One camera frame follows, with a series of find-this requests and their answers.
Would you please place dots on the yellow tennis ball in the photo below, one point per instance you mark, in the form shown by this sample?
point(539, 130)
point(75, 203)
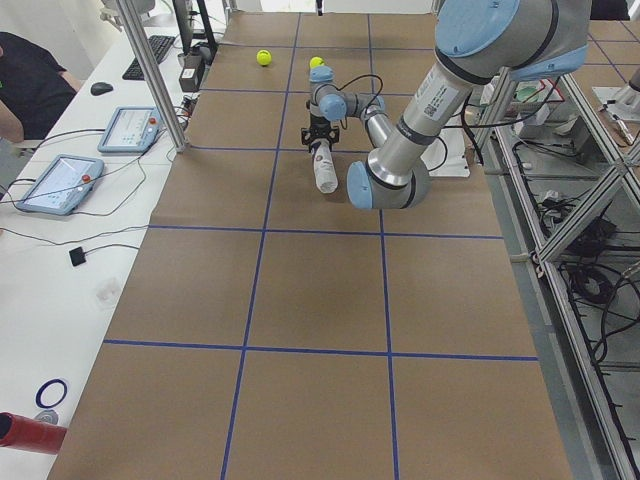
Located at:
point(316, 62)
point(264, 57)

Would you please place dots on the black computer mouse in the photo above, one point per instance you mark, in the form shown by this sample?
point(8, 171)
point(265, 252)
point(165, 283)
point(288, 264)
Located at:
point(100, 88)

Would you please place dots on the near blue teach pendant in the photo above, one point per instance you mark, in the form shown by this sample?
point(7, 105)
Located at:
point(63, 186)

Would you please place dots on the aluminium frame post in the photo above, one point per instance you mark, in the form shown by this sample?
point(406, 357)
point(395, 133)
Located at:
point(143, 52)

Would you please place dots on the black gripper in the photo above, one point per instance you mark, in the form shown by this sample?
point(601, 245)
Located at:
point(317, 123)

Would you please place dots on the seated person in black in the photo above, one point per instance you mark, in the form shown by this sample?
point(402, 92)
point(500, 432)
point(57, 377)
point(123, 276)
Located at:
point(35, 89)

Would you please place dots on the blue teach pendant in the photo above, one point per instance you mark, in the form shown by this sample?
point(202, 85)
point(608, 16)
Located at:
point(63, 186)
point(131, 130)

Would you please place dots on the black rectangular box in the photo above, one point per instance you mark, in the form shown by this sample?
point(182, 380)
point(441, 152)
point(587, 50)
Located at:
point(192, 73)

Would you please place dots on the black monitor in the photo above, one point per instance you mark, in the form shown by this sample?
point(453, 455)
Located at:
point(184, 15)

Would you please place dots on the far blue teach pendant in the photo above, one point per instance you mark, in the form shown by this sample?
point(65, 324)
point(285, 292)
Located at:
point(131, 130)

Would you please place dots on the small black square pad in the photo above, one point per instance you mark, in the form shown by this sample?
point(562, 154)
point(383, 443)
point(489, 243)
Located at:
point(77, 256)

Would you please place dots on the clear tennis ball can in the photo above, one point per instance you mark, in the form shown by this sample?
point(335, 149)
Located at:
point(323, 167)

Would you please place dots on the aluminium side frame rack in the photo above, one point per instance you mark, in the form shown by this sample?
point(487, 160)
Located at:
point(570, 176)

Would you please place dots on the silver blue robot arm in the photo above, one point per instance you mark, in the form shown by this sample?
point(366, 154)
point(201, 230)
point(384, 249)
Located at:
point(473, 40)

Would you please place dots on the red cylinder bottle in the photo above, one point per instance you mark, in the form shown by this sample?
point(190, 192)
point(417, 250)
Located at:
point(22, 433)

